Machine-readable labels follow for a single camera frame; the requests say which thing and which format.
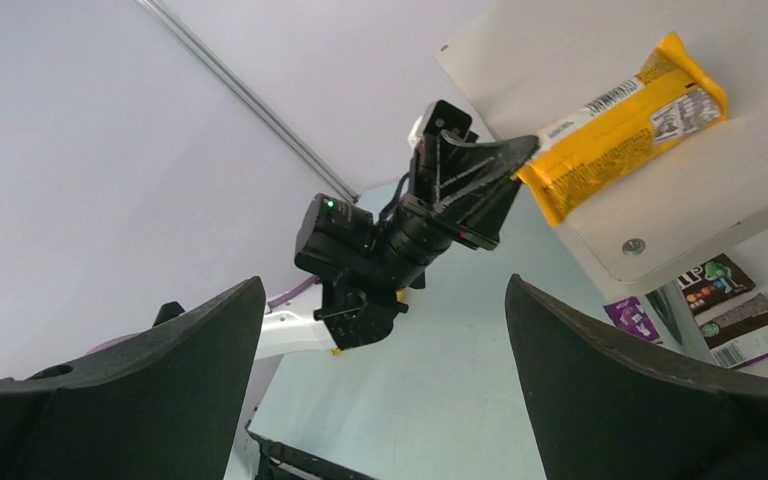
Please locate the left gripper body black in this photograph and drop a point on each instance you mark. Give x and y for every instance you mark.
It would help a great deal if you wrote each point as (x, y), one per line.
(412, 232)

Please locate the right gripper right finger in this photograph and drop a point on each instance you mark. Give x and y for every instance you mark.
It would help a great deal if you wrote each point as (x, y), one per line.
(606, 405)

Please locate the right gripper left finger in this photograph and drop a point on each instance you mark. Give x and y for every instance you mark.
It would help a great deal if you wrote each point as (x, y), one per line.
(163, 404)

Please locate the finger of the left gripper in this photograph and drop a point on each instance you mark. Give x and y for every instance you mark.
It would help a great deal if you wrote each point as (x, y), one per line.
(476, 182)

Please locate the purple candy bag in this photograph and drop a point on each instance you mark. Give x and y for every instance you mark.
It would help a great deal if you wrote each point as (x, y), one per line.
(630, 316)

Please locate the brown candy bag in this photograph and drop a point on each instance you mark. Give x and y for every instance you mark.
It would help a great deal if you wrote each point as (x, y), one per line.
(730, 310)

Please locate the yellow candy bar wrapper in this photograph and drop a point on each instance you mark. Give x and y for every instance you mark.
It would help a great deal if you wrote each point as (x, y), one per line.
(669, 99)

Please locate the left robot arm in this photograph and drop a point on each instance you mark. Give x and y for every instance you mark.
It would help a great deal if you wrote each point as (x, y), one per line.
(360, 264)

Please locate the white two-tier shelf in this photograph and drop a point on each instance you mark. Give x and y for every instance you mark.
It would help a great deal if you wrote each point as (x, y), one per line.
(523, 64)

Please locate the left corner aluminium profile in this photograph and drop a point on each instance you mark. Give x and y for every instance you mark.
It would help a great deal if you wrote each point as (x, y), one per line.
(207, 58)

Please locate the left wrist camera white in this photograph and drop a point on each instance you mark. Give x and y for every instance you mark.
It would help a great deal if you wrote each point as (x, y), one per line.
(415, 135)

